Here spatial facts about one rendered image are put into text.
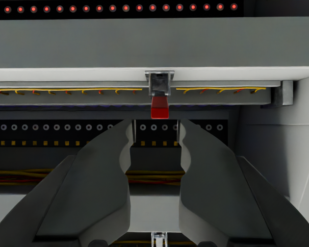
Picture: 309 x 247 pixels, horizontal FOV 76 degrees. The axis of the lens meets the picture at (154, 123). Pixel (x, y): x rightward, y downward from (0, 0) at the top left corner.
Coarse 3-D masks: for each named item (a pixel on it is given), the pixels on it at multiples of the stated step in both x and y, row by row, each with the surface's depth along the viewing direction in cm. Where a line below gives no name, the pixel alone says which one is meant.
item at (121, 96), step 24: (0, 96) 26; (24, 96) 25; (48, 96) 25; (72, 96) 25; (96, 96) 25; (120, 96) 25; (144, 96) 25; (192, 96) 25; (216, 96) 24; (240, 96) 24; (264, 96) 24
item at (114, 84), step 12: (0, 84) 23; (12, 84) 23; (24, 84) 23; (36, 84) 23; (48, 84) 23; (60, 84) 23; (72, 84) 23; (84, 84) 23; (96, 84) 23; (108, 84) 23; (120, 84) 23; (132, 84) 23; (144, 84) 23; (180, 84) 23; (192, 84) 23; (204, 84) 22; (216, 84) 22; (228, 84) 22; (240, 84) 22; (252, 84) 22; (264, 84) 22; (276, 84) 22
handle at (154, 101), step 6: (156, 96) 17; (162, 96) 17; (156, 102) 14; (162, 102) 14; (156, 108) 13; (162, 108) 13; (168, 108) 13; (156, 114) 13; (162, 114) 13; (168, 114) 13
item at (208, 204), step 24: (192, 144) 10; (216, 144) 10; (192, 168) 8; (216, 168) 8; (240, 168) 8; (192, 192) 7; (216, 192) 7; (240, 192) 7; (192, 216) 7; (216, 216) 6; (240, 216) 6; (192, 240) 7; (216, 240) 6; (240, 240) 6; (264, 240) 6
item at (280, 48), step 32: (0, 32) 18; (32, 32) 18; (64, 32) 18; (96, 32) 18; (128, 32) 18; (160, 32) 18; (192, 32) 18; (224, 32) 18; (256, 32) 17; (288, 32) 17; (0, 64) 18; (32, 64) 18; (64, 64) 18; (96, 64) 18; (128, 64) 18; (160, 64) 18; (192, 64) 18; (224, 64) 18; (256, 64) 17; (288, 64) 17; (288, 96) 22
